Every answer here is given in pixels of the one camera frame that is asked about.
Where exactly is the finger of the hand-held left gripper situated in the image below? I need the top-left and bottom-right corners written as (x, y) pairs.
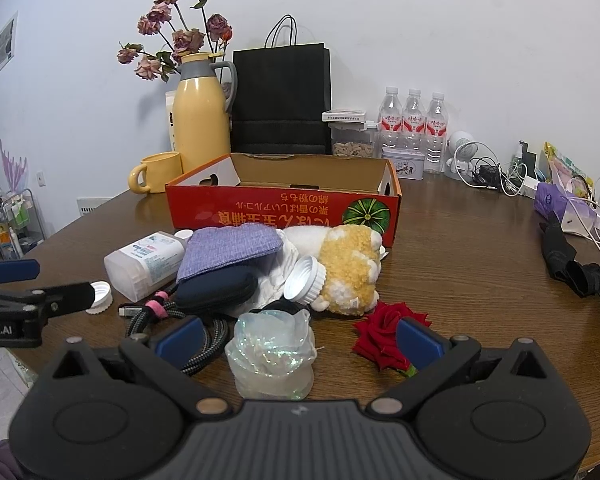
top-left (0, 258), bottom-right (40, 286)
top-left (0, 281), bottom-right (97, 321)

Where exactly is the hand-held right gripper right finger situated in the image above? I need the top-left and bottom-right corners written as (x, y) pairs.
top-left (370, 317), bottom-right (550, 414)

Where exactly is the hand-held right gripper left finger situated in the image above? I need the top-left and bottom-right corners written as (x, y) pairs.
top-left (50, 316), bottom-right (229, 419)

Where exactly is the grey braided cable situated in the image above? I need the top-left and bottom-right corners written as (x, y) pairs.
top-left (118, 290), bottom-right (229, 376)

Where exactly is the white ribbed bottle cap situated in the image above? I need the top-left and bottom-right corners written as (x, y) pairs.
top-left (86, 280), bottom-right (114, 315)

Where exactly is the red rose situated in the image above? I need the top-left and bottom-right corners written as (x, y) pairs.
top-left (352, 301), bottom-right (432, 378)

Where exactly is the navy zip case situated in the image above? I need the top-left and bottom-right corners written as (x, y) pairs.
top-left (172, 270), bottom-right (258, 311)

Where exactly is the white plastic bottle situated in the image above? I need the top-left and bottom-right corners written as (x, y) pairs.
top-left (104, 230), bottom-right (195, 303)

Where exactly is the iridescent plastic bag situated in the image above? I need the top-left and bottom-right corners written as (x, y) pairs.
top-left (224, 308), bottom-right (318, 401)

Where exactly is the purple fabric pouch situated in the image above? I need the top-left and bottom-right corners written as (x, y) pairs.
top-left (176, 223), bottom-right (284, 283)

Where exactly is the yellow white plush toy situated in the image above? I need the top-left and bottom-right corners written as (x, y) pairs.
top-left (280, 225), bottom-right (388, 317)

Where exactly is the white cloth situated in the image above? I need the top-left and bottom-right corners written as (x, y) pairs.
top-left (252, 232), bottom-right (306, 311)

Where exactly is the white lidded jar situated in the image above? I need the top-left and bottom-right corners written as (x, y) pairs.
top-left (283, 255), bottom-right (327, 306)

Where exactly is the red cardboard box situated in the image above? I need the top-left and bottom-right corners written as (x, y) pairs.
top-left (165, 152), bottom-right (402, 248)

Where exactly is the metal storage rack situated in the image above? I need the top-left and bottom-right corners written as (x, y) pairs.
top-left (0, 182), bottom-right (46, 261)

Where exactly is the yellow mug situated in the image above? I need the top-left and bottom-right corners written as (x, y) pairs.
top-left (128, 151), bottom-right (183, 195)

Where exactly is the white printed tin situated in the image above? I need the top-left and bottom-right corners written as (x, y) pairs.
top-left (381, 146), bottom-right (425, 181)

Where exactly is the purple plastic bag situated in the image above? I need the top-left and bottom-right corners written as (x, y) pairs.
top-left (534, 181), bottom-right (598, 236)

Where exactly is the clear food container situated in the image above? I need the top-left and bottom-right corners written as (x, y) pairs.
top-left (330, 122), bottom-right (378, 158)

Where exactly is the clear water bottle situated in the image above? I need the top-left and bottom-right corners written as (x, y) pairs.
top-left (402, 88), bottom-right (427, 151)
top-left (377, 86), bottom-right (406, 153)
top-left (424, 92), bottom-right (450, 175)

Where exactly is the black phone stand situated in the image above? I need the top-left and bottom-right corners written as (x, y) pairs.
top-left (517, 140), bottom-right (537, 180)

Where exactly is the yellow thermos jug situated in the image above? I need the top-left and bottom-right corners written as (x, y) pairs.
top-left (172, 52), bottom-right (238, 173)

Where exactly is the colourful snack packet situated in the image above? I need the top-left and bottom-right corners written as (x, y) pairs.
top-left (542, 141), bottom-right (593, 196)

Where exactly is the flat white card box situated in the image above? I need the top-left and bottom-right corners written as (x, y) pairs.
top-left (322, 108), bottom-right (368, 124)

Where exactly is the black paper bag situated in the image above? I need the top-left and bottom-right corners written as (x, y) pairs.
top-left (231, 15), bottom-right (332, 156)

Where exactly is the dried pink flower bouquet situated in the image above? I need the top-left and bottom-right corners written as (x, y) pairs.
top-left (117, 0), bottom-right (233, 82)

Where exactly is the purple coral wall sticker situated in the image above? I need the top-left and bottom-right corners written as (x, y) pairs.
top-left (0, 139), bottom-right (28, 191)

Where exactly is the black charger cable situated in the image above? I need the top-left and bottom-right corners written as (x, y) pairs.
top-left (471, 159), bottom-right (507, 189)

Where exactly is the tangle of cables and chargers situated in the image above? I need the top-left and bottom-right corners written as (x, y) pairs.
top-left (455, 140), bottom-right (528, 197)

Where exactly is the wall poster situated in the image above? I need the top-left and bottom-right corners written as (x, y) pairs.
top-left (0, 11), bottom-right (19, 73)

